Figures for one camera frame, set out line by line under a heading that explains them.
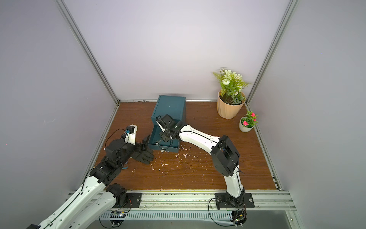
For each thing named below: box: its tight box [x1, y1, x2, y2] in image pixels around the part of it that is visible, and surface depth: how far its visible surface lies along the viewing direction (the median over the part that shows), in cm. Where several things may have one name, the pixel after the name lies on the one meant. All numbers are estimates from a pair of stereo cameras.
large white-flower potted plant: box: [213, 67, 252, 120], surface depth 97 cm
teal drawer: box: [147, 124, 181, 153], surface depth 87 cm
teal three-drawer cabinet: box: [151, 94, 187, 136], surface depth 88 cm
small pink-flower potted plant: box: [239, 110, 259, 133], surface depth 94 cm
